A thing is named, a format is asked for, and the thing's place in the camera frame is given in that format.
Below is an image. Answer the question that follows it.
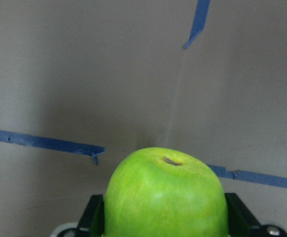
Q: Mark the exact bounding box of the green apple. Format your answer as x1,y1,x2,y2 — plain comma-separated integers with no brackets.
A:
104,148,229,237

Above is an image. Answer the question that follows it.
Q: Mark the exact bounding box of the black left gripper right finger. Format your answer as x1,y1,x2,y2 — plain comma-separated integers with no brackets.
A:
225,193,259,237

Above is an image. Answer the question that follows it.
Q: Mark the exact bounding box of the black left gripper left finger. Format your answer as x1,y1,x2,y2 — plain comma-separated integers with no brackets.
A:
77,195,104,235

